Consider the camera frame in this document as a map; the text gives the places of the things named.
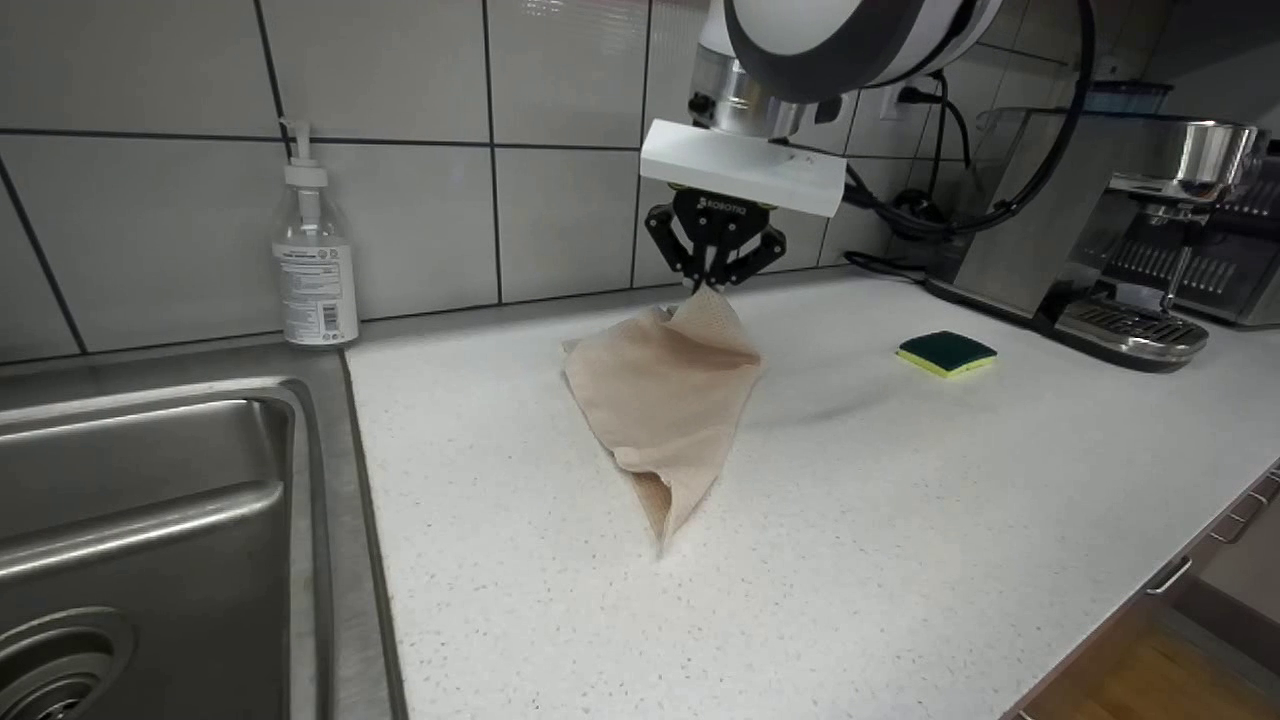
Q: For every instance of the silver espresso machine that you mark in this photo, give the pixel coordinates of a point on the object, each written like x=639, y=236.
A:
x=1080, y=240

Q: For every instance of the stainless steel sink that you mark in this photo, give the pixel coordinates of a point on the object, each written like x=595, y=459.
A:
x=150, y=520

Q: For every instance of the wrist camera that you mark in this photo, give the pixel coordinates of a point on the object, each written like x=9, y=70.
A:
x=740, y=165

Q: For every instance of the clear soap pump bottle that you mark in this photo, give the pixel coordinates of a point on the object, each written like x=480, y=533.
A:
x=315, y=280

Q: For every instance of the wall socket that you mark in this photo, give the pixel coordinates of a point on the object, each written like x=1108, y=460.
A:
x=893, y=103

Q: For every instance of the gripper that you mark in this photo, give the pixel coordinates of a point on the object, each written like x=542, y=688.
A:
x=720, y=222

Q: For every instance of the beige cloth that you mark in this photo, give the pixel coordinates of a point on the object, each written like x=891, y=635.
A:
x=660, y=400

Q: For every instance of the green and yellow sponge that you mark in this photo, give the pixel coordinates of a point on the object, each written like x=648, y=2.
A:
x=945, y=352

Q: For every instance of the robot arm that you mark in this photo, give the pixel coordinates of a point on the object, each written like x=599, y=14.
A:
x=800, y=40

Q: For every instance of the silver countertop appliance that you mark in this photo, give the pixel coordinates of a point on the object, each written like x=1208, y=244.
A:
x=1240, y=260

